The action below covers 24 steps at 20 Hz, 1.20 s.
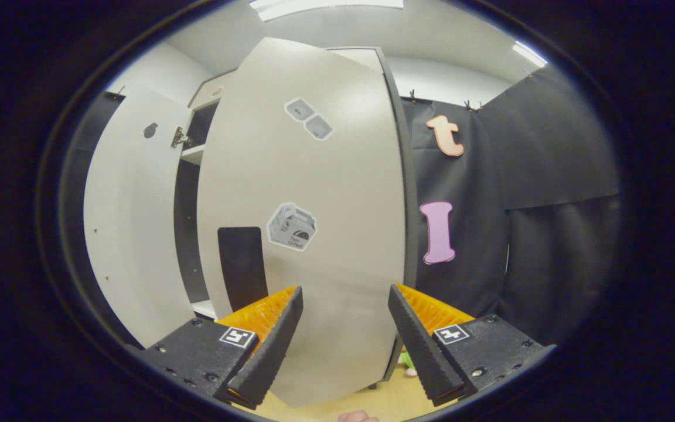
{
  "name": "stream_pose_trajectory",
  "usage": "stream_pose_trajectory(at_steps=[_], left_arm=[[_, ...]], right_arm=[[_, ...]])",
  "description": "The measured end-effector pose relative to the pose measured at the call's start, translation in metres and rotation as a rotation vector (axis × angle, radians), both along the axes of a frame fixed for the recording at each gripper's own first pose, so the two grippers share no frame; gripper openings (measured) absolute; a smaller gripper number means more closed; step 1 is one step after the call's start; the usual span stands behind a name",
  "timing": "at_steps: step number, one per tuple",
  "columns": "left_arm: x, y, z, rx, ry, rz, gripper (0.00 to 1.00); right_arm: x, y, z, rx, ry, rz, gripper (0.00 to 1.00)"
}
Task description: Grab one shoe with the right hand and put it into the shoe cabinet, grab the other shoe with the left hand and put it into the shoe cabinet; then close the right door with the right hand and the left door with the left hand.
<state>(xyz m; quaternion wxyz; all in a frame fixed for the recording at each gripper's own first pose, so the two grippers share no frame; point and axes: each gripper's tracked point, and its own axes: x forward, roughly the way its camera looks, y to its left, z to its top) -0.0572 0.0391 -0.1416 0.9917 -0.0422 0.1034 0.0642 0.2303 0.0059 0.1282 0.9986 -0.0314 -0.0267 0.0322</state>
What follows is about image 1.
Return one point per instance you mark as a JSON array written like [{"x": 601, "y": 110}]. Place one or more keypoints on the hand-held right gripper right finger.
[{"x": 425, "y": 357}]

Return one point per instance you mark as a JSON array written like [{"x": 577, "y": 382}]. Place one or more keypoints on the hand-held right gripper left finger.
[{"x": 270, "y": 357}]

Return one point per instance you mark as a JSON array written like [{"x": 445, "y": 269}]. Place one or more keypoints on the grey shoe cabinet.
[{"x": 188, "y": 223}]

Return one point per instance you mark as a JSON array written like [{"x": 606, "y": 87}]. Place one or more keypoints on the grey shoe cabinet door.
[
  {"x": 132, "y": 234},
  {"x": 337, "y": 176}
]

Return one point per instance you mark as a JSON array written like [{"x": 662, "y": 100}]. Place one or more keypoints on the grey cabinet drawer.
[{"x": 214, "y": 91}]

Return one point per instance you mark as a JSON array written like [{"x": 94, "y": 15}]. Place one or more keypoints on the pink and green plush toy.
[{"x": 408, "y": 358}]

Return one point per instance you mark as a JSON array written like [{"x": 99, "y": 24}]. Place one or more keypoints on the black backdrop cloth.
[{"x": 548, "y": 264}]

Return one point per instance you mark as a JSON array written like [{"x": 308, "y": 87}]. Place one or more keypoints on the small ceiling light panel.
[{"x": 529, "y": 54}]

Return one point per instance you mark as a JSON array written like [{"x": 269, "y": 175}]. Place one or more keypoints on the long ceiling light panel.
[{"x": 326, "y": 7}]

